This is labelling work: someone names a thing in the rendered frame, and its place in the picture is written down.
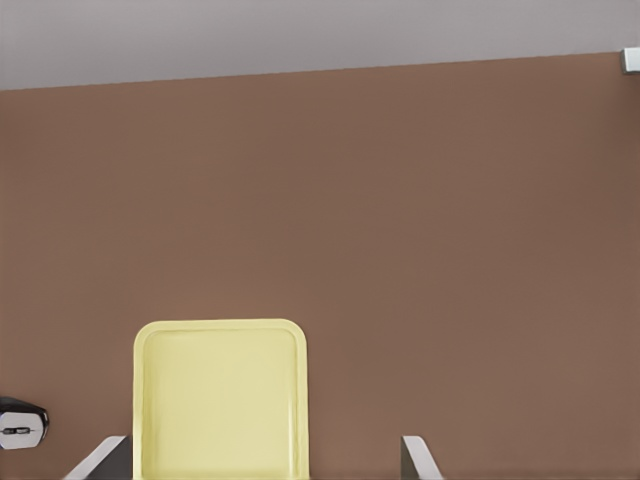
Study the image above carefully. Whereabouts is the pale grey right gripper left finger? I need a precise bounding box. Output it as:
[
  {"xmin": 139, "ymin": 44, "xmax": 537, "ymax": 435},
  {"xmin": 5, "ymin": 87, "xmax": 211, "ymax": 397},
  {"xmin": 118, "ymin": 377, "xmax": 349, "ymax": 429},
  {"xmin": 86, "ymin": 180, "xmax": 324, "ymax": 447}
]
[{"xmin": 63, "ymin": 434, "xmax": 132, "ymax": 480}]

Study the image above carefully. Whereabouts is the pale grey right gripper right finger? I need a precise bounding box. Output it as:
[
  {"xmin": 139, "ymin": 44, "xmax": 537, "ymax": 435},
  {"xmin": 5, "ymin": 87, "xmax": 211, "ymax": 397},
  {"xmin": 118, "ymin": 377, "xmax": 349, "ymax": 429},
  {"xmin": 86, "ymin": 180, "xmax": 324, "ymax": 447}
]
[{"xmin": 401, "ymin": 435, "xmax": 445, "ymax": 480}]

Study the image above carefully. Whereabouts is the black and silver computer mouse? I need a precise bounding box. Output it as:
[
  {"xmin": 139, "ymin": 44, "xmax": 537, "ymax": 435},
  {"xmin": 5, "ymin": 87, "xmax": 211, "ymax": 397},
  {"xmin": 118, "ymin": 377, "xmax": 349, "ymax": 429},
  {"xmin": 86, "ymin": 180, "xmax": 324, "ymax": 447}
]
[{"xmin": 0, "ymin": 396, "xmax": 50, "ymax": 451}]

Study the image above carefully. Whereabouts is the pale yellow plastic tray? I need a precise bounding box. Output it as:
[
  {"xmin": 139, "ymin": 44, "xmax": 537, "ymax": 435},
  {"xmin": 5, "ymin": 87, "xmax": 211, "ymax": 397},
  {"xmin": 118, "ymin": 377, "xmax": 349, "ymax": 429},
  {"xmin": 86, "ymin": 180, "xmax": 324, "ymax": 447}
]
[{"xmin": 132, "ymin": 318, "xmax": 311, "ymax": 480}]

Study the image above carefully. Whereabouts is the silver frame post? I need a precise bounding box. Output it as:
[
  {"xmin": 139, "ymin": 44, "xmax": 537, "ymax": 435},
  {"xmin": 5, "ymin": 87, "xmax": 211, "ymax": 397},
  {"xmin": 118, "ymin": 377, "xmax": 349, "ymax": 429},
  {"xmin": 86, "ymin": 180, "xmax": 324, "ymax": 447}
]
[{"xmin": 620, "ymin": 45, "xmax": 640, "ymax": 76}]

